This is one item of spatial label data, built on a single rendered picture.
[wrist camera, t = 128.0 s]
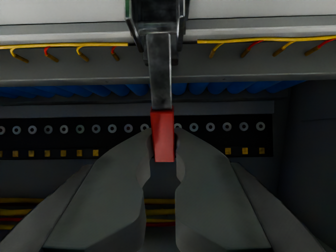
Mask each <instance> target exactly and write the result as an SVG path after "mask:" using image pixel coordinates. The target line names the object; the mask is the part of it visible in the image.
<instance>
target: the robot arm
mask: <svg viewBox="0 0 336 252"><path fill-rule="evenodd" d="M174 154H175V155H176V177H177V178H178V179H179V181H180V182H181V184H180V185H179V186H178V187H177V189H176V190H175V242H176V246H177V248H178V249H179V250H180V251H181V252H326V251H325V250H324V248H323V247H322V246H321V244H320V243H319V242H318V240H317V239H316V238H315V236H314V235H313V234H312V233H311V232H310V230H309V229H308V228H307V227H306V226H305V225H304V223H303V222H302V221H301V220H300V219H299V218H298V217H297V216H296V215H295V214H294V213H293V212H292V211H291V210H290V209H289V208H288V207H287V206H286V205H285V204H284V203H283V202H282V201H280V200H279V199H278V198H277V197H276V196H275V195H274V194H273V193H272V192H271V191H270V190H268V189H267V188H266V187H265V186H264V185H263V184H262V183H261V182H260V181H259V180H258V179H256V178H255V177H254V176H253V175H252V174H251V173H250V172H249V171H248V170H247V169H246V168H244V167H243V166H242V165H241V164H240V163H239V162H231V161H230V160H229V159H228V158H227V157H226V156H225V155H224V154H223V153H222V152H220V151H219V150H218V149H216V148H215V147H213V146H212V145H210V144H209V143H207V142H205V141H204V140H202V139H200V138H198V137H197V136H195V135H193V134H191V133H189V132H188V131H186V130H184V129H182V128H180V127H176V128H174ZM153 156H154V148H153V138H152V128H147V129H145V130H143V131H141V132H139V133H138V134H136V135H134V136H132V137H130V138H129V139H127V140H125V141H123V142H121V143H120V144H118V145H116V146H115V147H113V148H112V149H110V150H109V151H107V152H106V153H105V154H104V155H102V156H101V157H100V158H99V159H98V160H97V161H95V162H94V163H93V164H85V165H84V166H83V167H82V168H80V169H79V170H78V171H77V172H76V173H74V174H73V175H72V176H71V177H70V178H69V179H67V180H66V181H65V182H64V183H63V184H61V185H60V186H59V187H58V188H57V189H56V190H54V191H53V192H52V193H51V194H50V195H48V196H47V197H46V198H45V199H44V200H42V201H41V202H40V203H39V204H38V205H37V206H35V207H34V208H33V209H32V210H31V211H30V212H29V213H27V214H26V215H25V216H24V217H23V218H22V219H21V220H20V221H19V222H18V223H17V224H16V225H15V226H14V227H13V228H12V229H11V230H10V231H9V232H8V233H7V234H6V235H5V236H4V238H3V239H2V240H1V241H0V252H138V251H139V250H140V249H141V247H142V246H143V244H144V238H145V230H146V222H147V218H146V210H145V201H144V193H143V189H142V188H143V186H144V184H145V183H146V181H147V180H148V179H149V178H150V176H151V172H150V160H151V158H152V157H153Z"/></svg>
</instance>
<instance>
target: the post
mask: <svg viewBox="0 0 336 252"><path fill-rule="evenodd" d="M277 198H278V199H279V200H280V201H281V202H283V203H284V204H285V205H286V206H287V207H288V208H289V209H290V210H291V211H292V212H293V213H294V214H295V215H296V216H297V217H298V218H299V219H300V220H301V221H302V222H303V223H304V225H305V226H306V227H307V228H308V229H309V230H310V232H311V233H312V234H313V235H314V236H315V237H317V238H318V239H319V240H321V241H322V242H323V243H325V244H326V245H327V246H329V247H330V248H332V249H333V250H334V251H336V118H334V119H322V120H309V121H300V100H299V84H297V85H294V86H292V87H291V93H290V101H289V108H288V116H287V123H286V131H285V138H284V146H283V153H282V161H281V168H280V176H279V183H278V191H277Z"/></svg>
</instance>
